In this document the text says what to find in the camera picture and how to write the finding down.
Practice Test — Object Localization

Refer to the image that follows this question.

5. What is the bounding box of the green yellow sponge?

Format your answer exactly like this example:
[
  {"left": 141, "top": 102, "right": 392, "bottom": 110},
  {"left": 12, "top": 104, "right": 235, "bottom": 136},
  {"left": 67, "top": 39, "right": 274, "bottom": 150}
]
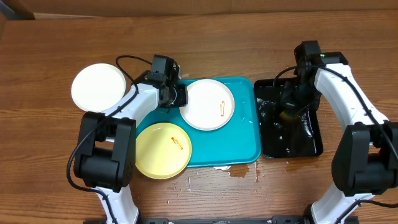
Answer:
[{"left": 279, "top": 110, "right": 299, "bottom": 121}]

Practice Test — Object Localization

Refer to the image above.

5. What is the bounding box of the white plate with red streak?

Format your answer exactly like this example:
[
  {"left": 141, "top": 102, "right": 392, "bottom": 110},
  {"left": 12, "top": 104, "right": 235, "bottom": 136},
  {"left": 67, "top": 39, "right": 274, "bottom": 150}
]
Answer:
[{"left": 180, "top": 79, "right": 235, "bottom": 131}]

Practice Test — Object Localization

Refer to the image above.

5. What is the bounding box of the white plate with faint stain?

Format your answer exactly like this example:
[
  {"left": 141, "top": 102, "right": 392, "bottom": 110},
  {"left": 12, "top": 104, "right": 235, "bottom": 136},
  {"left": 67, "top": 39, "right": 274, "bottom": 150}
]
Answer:
[{"left": 71, "top": 63, "right": 126, "bottom": 113}]

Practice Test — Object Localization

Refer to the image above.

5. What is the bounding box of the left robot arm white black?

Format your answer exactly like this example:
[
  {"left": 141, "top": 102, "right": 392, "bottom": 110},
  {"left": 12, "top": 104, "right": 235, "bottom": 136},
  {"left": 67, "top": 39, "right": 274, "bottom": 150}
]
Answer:
[{"left": 66, "top": 55, "right": 188, "bottom": 223}]

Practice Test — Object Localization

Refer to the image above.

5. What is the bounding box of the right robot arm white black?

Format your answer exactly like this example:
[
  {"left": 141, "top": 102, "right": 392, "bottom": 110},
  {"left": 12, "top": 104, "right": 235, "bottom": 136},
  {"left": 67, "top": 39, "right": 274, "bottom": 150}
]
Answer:
[{"left": 279, "top": 40, "right": 397, "bottom": 223}]

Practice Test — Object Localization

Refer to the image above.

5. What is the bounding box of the black plastic tray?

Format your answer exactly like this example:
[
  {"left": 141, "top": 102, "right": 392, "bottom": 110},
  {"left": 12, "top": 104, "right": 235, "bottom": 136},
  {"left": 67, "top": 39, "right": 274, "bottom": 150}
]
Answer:
[{"left": 254, "top": 78, "right": 323, "bottom": 159}]

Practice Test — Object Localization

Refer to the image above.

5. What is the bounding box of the teal plastic tray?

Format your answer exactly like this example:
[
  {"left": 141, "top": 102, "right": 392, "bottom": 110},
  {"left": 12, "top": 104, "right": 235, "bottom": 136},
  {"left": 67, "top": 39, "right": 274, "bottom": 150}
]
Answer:
[{"left": 137, "top": 77, "right": 262, "bottom": 167}]

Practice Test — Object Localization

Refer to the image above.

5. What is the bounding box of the yellow plate with orange stain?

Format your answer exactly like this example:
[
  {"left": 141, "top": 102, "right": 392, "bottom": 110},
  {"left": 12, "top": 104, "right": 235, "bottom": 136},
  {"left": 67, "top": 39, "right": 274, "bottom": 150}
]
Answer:
[{"left": 136, "top": 123, "right": 192, "bottom": 180}]

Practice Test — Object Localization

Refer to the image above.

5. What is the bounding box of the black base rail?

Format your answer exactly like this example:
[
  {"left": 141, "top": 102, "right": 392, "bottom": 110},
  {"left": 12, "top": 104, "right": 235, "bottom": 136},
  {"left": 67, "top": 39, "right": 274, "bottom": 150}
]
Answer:
[{"left": 83, "top": 215, "right": 361, "bottom": 224}]

